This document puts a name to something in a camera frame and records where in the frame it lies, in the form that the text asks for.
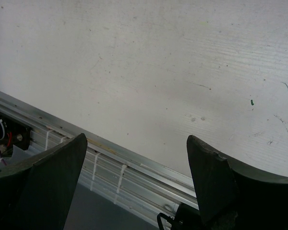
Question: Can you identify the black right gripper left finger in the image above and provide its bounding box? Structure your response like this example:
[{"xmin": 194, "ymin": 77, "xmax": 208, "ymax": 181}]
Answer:
[{"xmin": 0, "ymin": 133, "xmax": 87, "ymax": 230}]

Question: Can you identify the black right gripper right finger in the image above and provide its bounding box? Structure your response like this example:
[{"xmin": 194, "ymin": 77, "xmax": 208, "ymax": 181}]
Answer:
[{"xmin": 186, "ymin": 135, "xmax": 288, "ymax": 230}]

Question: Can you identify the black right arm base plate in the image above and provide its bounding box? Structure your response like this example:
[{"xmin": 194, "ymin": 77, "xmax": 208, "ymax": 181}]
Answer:
[{"xmin": 157, "ymin": 203, "xmax": 205, "ymax": 230}]

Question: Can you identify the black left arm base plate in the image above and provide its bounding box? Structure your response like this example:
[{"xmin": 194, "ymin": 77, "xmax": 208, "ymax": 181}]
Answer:
[{"xmin": 0, "ymin": 112, "xmax": 31, "ymax": 159}]

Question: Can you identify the aluminium front rail frame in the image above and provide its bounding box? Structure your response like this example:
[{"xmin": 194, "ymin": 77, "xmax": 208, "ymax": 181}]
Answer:
[{"xmin": 0, "ymin": 91, "xmax": 198, "ymax": 226}]

